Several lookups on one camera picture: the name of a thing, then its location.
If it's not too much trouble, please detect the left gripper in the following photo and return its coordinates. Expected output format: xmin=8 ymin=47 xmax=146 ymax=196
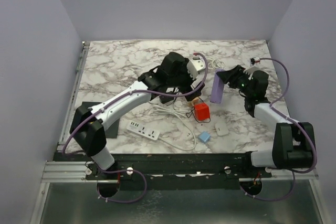
xmin=168 ymin=59 xmax=205 ymax=101

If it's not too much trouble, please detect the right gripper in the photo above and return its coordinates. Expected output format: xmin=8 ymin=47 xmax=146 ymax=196
xmin=217 ymin=65 xmax=254 ymax=97

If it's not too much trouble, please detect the purple power strip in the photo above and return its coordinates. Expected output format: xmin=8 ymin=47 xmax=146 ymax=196
xmin=210 ymin=63 xmax=224 ymax=104

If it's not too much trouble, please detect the white power strip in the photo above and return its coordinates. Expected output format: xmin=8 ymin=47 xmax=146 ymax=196
xmin=126 ymin=100 xmax=197 ymax=152

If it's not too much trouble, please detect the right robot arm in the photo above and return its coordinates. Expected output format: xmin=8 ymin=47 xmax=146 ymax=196
xmin=215 ymin=65 xmax=317 ymax=177

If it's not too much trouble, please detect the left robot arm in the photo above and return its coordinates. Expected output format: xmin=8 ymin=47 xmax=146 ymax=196
xmin=68 ymin=52 xmax=208 ymax=179

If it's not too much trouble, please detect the blue cube plug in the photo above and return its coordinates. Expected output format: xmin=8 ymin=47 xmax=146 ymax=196
xmin=197 ymin=132 xmax=211 ymax=144

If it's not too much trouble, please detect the white plug adapter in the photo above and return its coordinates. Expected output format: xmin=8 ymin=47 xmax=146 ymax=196
xmin=214 ymin=122 xmax=229 ymax=136

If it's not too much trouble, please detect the beige cube socket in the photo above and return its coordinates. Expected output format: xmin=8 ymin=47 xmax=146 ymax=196
xmin=188 ymin=98 xmax=200 ymax=107

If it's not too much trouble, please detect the red cube socket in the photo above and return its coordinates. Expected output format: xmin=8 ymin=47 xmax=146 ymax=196
xmin=194 ymin=102 xmax=211 ymax=121

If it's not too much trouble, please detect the black mat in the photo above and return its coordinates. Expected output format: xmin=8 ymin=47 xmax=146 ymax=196
xmin=82 ymin=101 xmax=120 ymax=138

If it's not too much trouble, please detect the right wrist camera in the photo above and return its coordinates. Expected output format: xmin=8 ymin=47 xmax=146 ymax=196
xmin=243 ymin=57 xmax=261 ymax=76

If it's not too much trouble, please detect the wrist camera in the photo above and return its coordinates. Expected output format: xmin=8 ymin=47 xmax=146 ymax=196
xmin=186 ymin=60 xmax=205 ymax=80
xmin=243 ymin=57 xmax=261 ymax=76

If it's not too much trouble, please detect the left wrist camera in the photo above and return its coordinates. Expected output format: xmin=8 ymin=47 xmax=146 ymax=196
xmin=186 ymin=60 xmax=205 ymax=80

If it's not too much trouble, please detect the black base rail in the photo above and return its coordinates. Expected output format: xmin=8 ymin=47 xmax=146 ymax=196
xmin=53 ymin=152 xmax=271 ymax=191

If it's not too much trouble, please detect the aluminium frame rail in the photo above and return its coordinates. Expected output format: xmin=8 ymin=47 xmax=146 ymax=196
xmin=40 ymin=159 xmax=320 ymax=184

